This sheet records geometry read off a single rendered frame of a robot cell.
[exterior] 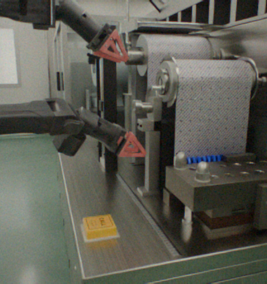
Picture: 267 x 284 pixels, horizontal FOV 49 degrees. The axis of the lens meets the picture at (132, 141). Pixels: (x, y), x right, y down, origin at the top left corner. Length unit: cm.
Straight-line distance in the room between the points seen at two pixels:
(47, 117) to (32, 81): 566
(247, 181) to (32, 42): 585
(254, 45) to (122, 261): 79
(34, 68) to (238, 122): 561
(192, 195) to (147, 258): 17
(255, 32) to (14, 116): 79
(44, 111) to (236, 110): 55
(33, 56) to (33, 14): 553
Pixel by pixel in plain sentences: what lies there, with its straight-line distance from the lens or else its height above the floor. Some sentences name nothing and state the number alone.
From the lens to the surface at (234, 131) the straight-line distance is 93.
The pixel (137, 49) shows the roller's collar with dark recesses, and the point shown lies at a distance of 108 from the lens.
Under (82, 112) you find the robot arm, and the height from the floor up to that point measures 118.
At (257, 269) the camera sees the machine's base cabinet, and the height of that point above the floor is 84.
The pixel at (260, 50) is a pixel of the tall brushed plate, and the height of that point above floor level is 135.
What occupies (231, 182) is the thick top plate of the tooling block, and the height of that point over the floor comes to 103.
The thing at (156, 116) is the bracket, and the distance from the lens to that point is 88.
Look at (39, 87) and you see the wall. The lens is 631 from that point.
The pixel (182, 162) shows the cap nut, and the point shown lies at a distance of 77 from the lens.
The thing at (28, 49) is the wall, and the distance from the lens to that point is 633.
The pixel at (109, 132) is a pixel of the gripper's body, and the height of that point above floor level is 113.
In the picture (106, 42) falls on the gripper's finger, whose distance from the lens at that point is 77.
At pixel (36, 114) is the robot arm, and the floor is 119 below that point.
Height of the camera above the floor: 127
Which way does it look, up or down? 13 degrees down
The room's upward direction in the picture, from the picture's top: straight up
